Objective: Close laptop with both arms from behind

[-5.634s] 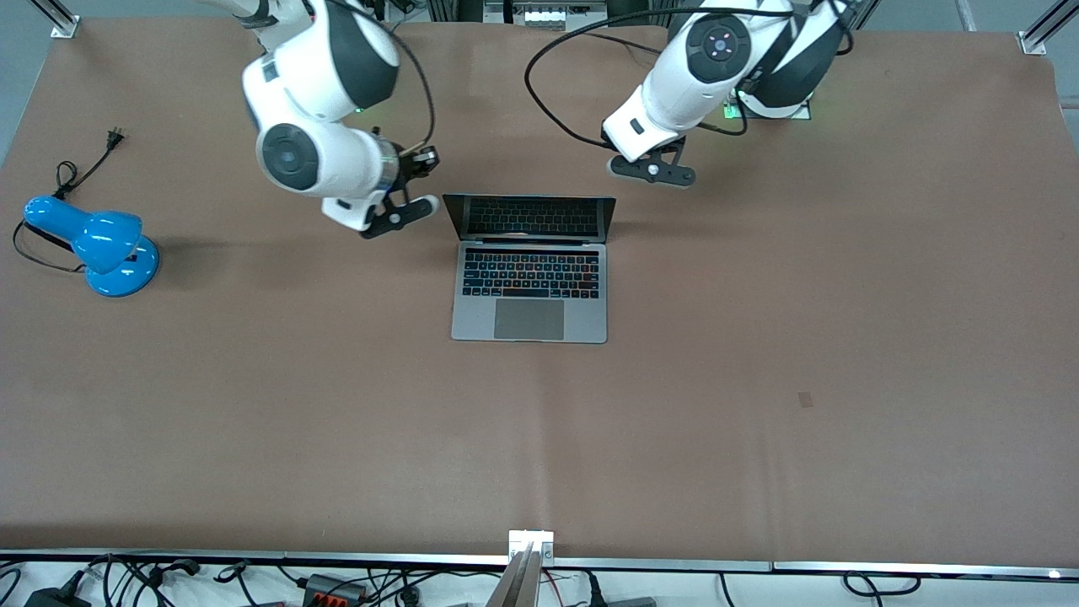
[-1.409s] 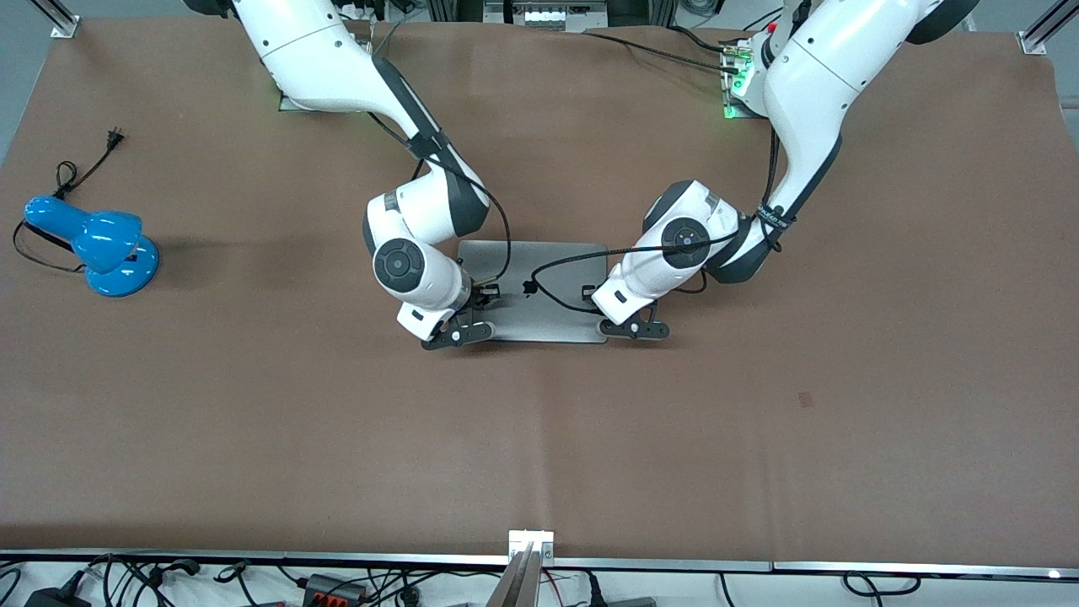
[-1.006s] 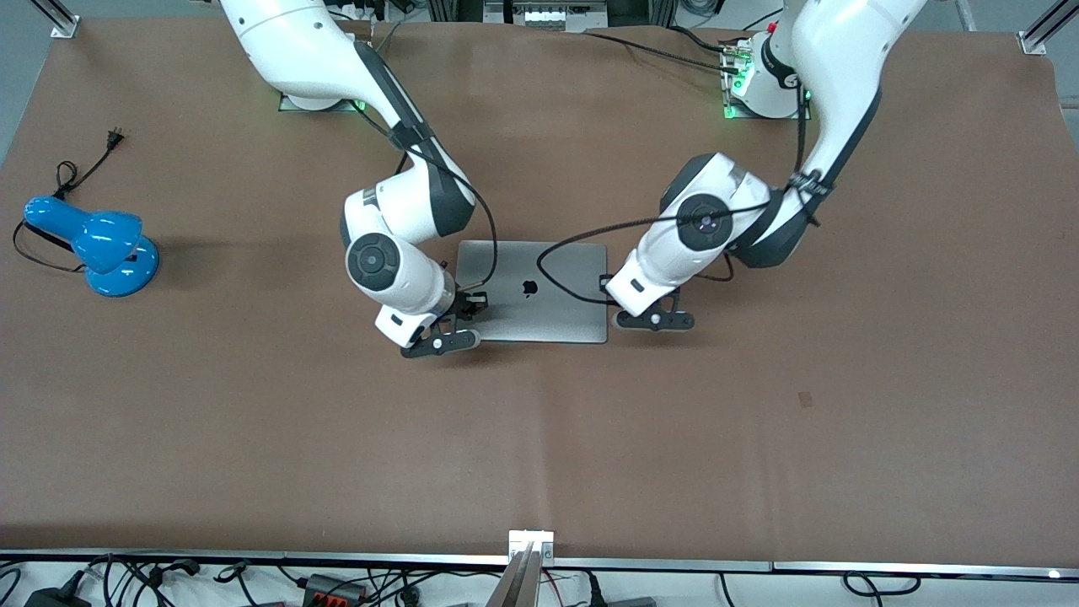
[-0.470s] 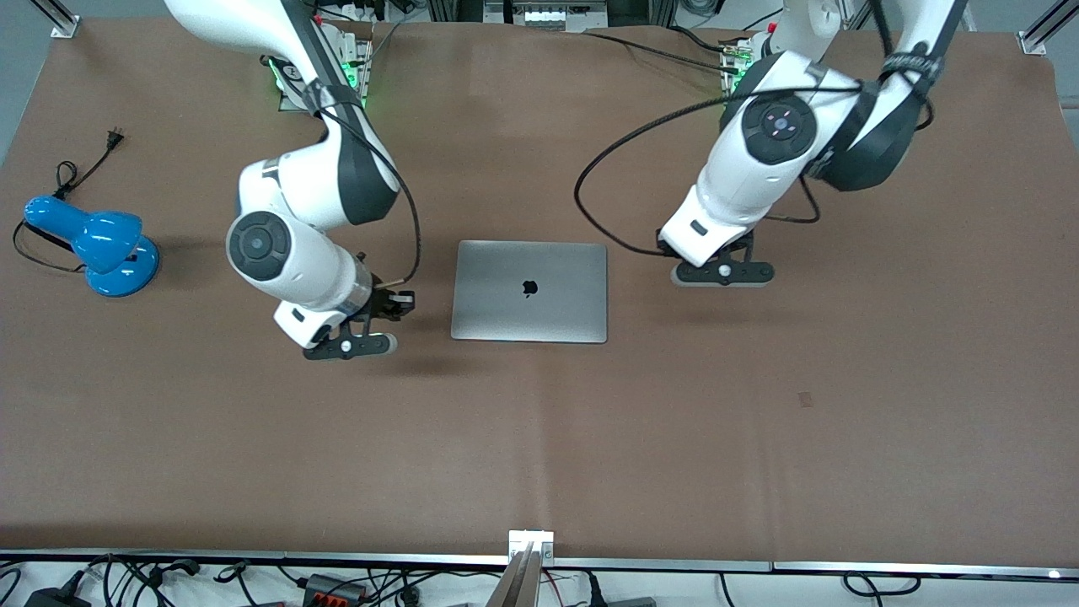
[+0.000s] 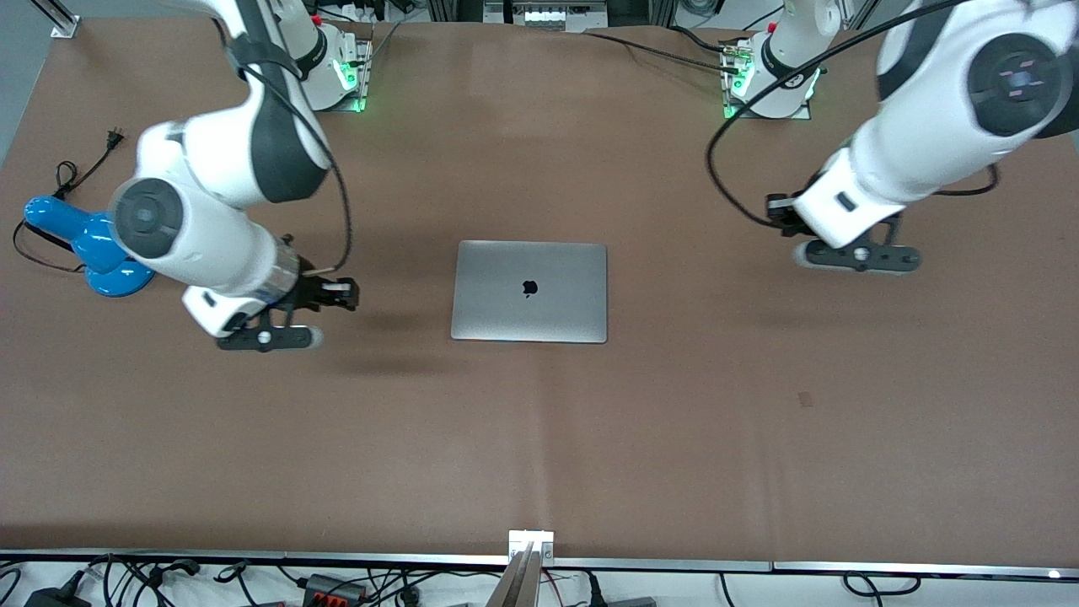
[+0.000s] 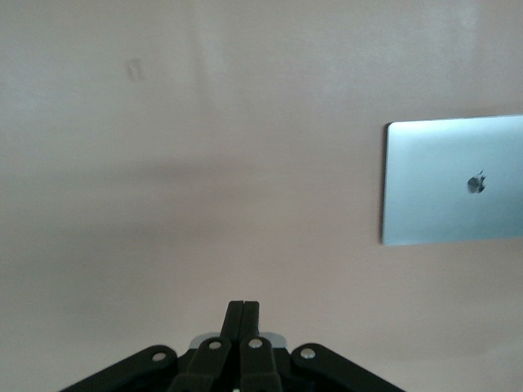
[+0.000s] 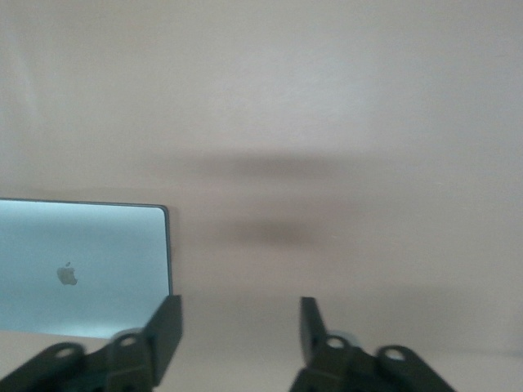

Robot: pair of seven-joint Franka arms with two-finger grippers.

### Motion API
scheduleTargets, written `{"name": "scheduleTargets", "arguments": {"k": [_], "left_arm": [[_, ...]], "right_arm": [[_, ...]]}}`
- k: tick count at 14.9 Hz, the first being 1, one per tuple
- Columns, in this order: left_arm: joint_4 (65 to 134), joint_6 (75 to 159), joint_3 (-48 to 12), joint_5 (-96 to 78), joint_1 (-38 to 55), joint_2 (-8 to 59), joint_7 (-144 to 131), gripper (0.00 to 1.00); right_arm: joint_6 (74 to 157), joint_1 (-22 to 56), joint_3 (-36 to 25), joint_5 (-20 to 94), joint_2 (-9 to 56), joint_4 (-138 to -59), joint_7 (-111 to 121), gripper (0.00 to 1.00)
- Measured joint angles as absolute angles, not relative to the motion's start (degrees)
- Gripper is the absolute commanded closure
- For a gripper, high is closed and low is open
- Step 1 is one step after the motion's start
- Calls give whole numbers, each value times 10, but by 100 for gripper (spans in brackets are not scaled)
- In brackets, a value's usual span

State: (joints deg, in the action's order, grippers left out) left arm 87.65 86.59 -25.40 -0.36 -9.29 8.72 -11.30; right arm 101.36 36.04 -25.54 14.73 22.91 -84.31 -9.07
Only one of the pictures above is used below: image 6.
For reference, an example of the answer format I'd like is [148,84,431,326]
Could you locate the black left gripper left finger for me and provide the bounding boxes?
[60,301,245,392]

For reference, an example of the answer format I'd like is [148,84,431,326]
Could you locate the brown table mat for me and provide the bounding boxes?
[0,0,523,392]

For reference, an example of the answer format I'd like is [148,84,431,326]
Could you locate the silver grey laptop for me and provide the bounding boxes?
[381,114,523,247]

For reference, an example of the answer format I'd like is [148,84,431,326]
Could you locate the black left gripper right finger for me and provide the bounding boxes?
[239,301,404,392]

